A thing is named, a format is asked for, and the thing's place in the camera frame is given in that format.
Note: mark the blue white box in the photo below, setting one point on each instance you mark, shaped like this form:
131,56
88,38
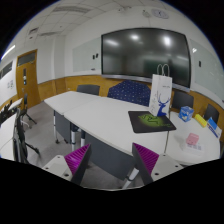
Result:
214,127

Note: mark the blue dotted fabric chair cover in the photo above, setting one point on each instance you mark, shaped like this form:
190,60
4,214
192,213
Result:
130,91

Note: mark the white table right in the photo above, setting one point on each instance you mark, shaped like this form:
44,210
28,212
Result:
206,149

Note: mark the white table far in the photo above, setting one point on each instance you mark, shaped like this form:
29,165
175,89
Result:
61,104

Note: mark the white wall whiteboard left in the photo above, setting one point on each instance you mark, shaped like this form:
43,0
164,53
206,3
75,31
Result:
87,57

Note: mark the black chair far right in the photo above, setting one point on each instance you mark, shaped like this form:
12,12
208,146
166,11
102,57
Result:
211,112

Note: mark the blue tissue box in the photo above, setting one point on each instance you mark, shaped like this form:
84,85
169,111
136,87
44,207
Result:
186,113

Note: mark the white paper bag blue deer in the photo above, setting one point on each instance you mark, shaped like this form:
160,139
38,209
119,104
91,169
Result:
161,90

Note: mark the black chair behind bag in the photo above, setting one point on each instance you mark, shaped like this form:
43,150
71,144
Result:
181,99

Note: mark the white wall whiteboard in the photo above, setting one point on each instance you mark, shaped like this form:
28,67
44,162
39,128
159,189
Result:
208,73
87,57

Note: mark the dark grey chair back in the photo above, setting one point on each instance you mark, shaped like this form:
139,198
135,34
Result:
89,89

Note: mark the yellow packet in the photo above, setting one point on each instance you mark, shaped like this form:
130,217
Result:
200,120

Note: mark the white table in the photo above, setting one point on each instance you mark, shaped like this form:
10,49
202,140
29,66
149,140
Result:
109,130
61,104
206,149

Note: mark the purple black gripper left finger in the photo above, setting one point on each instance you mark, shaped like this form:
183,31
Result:
77,162

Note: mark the white table near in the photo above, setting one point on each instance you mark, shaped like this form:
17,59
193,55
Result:
109,130

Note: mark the white wall whiteboard right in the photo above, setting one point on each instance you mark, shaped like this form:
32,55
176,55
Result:
208,73

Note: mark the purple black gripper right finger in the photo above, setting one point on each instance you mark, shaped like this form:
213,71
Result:
145,160

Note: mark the pink small box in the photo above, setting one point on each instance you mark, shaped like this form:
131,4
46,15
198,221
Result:
192,139

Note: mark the large black wall display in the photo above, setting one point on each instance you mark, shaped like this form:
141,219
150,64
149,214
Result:
137,53

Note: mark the black mouse pad green logo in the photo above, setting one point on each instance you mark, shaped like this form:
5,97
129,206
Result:
145,122

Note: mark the orange wooden door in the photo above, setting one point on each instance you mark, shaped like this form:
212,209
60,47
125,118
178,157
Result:
26,78

